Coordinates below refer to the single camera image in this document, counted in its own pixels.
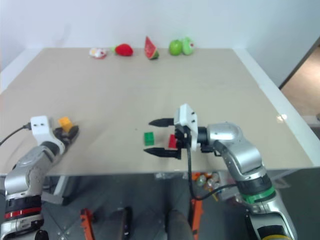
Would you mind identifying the orange metal stand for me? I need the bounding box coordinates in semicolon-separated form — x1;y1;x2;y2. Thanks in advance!
190;198;204;240
79;207;96;240

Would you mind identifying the orange cube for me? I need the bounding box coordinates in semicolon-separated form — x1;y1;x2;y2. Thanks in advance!
57;116;74;133

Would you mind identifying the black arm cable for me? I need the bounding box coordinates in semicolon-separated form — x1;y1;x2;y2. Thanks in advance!
185;147;239;201
0;122;32;146

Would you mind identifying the green plush pear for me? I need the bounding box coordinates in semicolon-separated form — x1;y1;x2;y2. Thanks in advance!
181;36;196;56

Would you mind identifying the white plush toy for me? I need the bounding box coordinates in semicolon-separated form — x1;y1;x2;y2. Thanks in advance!
88;47;109;60

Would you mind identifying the green cube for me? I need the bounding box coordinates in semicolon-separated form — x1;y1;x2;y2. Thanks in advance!
143;131;155;147

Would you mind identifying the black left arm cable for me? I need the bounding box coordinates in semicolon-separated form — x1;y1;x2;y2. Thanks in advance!
0;122;32;146

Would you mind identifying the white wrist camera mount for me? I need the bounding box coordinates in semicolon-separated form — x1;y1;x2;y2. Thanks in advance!
29;115;62;152
173;103;202;151

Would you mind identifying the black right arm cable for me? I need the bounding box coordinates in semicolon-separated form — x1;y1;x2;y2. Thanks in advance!
185;147;239;201

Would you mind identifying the white table leg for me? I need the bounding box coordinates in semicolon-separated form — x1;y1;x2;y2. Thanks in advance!
40;175;67;206

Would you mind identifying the brown wooden door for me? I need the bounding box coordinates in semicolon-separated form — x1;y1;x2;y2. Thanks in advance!
278;36;320;117

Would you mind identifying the green toy apple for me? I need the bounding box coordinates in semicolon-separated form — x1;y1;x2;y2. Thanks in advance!
168;39;184;57

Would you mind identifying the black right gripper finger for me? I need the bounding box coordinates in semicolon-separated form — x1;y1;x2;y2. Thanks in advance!
142;146;181;161
148;117;175;128

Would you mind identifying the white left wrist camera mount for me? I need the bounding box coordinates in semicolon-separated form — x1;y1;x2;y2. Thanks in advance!
29;115;62;152

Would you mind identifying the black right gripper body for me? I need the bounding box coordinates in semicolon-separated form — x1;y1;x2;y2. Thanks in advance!
174;124;192;161

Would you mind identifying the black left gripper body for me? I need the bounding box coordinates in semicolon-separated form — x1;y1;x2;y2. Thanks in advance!
53;129;76;154

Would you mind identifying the box of colourful toys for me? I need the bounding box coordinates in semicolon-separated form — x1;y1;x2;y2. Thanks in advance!
191;171;238;202

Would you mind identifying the red cube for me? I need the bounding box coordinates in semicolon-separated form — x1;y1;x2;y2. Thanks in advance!
168;134;178;150

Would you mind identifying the red plush strawberry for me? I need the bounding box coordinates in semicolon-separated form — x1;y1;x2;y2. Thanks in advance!
110;43;134;57

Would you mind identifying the plush watermelon slice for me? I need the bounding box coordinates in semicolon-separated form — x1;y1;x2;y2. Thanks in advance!
144;35;161;61

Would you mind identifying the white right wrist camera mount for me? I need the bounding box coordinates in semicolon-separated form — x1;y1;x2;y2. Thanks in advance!
173;103;202;151

